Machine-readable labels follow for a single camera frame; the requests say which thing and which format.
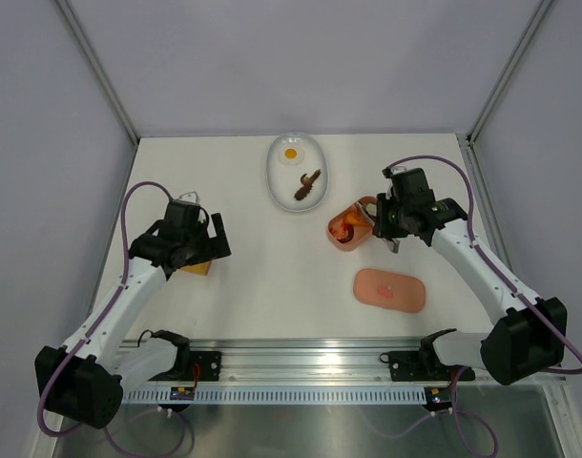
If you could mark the aluminium front rail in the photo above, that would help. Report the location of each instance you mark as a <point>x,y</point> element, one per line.
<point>304,361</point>

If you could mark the fried egg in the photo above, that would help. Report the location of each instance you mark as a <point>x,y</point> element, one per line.
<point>290,156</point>

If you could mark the yellow rectangular block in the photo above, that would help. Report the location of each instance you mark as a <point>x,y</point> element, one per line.
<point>201,269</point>

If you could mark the dark brown food piece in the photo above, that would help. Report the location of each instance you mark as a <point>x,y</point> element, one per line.
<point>307,183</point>

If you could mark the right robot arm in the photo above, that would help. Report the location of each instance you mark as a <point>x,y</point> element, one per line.
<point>527,331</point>

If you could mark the right aluminium frame post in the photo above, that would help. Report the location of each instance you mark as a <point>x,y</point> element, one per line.
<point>519,52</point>

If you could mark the orange shrimp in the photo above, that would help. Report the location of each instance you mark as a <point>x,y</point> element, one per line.
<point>343,234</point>

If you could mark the aluminium frame post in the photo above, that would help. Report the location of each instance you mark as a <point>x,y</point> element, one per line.
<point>73,23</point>
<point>519,52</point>

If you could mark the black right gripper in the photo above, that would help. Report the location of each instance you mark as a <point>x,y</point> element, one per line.
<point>382,227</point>

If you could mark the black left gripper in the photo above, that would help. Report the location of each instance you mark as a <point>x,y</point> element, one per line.
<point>219,244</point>

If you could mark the white oval plate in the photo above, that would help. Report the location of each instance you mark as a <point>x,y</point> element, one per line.
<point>283,181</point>

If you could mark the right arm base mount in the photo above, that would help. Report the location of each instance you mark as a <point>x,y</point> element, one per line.
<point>413,366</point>

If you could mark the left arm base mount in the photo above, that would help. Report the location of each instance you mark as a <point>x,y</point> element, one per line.
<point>205,365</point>

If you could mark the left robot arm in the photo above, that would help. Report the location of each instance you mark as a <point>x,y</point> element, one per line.
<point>84,379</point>

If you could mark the right side aluminium rail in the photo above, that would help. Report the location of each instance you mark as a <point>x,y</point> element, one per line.
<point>483,199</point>

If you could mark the pink lunch box lid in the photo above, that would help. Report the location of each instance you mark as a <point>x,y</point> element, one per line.
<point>389,291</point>

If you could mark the white slotted cable duct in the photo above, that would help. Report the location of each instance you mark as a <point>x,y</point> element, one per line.
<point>294,395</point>

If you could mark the brown orange food piece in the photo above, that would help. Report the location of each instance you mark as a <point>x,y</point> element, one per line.
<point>355,219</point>

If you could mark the left aluminium frame post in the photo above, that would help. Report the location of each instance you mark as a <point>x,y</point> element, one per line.
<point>73,23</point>

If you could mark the aluminium rail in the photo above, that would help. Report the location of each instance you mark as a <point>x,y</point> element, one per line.
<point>483,199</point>
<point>304,361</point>

